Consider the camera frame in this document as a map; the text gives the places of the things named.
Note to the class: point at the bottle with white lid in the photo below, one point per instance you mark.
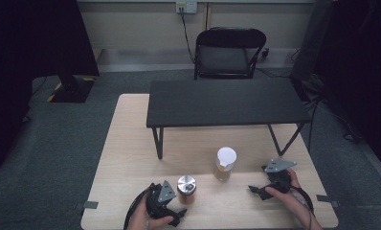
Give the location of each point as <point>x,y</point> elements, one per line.
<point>225,163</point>

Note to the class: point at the spice jar with silver lid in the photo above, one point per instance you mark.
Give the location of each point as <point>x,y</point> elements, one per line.
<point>186,189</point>

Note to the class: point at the black stand base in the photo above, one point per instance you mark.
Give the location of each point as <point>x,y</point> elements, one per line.
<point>71,89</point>

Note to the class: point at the grey tape strip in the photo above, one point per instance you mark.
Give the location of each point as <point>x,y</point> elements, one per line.
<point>90,204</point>
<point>327,200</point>

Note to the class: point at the person's left hand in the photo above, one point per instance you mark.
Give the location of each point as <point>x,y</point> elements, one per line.
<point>140,215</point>

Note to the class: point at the black raised shelf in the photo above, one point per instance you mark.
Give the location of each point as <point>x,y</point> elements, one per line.
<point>223,100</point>

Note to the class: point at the black power adapter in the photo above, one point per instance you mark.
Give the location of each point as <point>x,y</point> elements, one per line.
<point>265,52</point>

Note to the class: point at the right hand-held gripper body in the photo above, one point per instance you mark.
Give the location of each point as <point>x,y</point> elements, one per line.
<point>279,180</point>

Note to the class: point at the black folding chair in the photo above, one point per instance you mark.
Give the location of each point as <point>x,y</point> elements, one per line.
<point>225,57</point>

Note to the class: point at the white wall socket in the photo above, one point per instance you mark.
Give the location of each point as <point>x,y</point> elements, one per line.
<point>187,6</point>

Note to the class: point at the black curtain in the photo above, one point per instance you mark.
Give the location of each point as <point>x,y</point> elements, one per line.
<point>26,64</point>
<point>361,64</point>

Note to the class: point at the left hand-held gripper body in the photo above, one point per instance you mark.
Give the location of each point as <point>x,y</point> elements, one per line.
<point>154,199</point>

